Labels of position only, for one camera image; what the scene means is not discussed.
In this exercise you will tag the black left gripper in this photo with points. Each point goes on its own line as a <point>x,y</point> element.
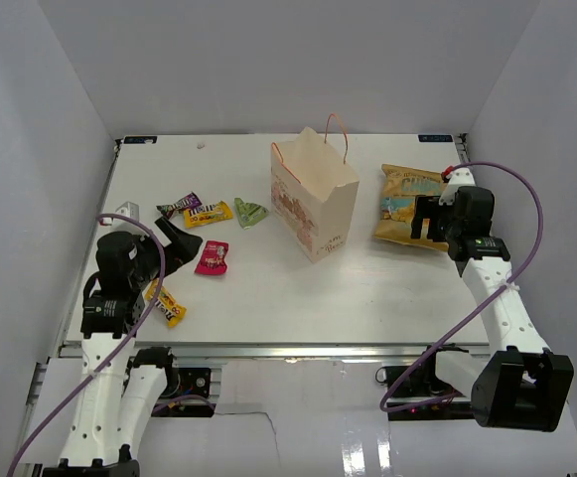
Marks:
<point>183,245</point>

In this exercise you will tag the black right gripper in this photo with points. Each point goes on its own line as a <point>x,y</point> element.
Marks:
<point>424,206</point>

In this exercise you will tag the red candy packet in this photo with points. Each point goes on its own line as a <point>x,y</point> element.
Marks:
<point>212,261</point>

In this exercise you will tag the yellow chips bag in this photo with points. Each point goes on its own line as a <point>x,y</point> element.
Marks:
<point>397,204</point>

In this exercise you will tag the yellow m&m packet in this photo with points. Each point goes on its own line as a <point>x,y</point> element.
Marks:
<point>207,214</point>
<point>164,301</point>

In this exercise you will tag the green triangular snack packet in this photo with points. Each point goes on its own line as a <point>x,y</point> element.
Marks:
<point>249,214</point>

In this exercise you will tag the brown paper bag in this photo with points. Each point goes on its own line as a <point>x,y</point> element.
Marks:
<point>313,190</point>

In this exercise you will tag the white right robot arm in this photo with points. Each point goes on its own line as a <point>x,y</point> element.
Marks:
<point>524,385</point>

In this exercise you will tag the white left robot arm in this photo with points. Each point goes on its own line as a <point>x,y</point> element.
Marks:
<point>120,386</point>

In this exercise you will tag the purple m&m packet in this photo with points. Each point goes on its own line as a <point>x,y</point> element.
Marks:
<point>188,202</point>

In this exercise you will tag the blue right corner label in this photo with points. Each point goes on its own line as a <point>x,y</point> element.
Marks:
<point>435,138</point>

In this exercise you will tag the blue corner label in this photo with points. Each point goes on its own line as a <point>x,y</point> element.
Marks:
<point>140,140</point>
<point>435,138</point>

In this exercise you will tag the blue left corner label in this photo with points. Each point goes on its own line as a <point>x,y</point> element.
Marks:
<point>140,140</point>

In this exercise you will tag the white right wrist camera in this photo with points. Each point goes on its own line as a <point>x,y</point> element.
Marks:
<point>455,178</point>

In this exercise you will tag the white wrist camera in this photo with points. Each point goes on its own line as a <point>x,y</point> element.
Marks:
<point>128,210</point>
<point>455,178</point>

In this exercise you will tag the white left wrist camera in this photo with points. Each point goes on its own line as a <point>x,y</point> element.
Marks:
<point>128,210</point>

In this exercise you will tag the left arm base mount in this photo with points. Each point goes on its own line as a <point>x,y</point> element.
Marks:
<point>179,381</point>

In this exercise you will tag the aluminium table rail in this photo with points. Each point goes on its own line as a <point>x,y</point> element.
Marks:
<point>377,352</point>

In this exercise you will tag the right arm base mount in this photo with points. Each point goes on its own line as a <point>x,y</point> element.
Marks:
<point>423,383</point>

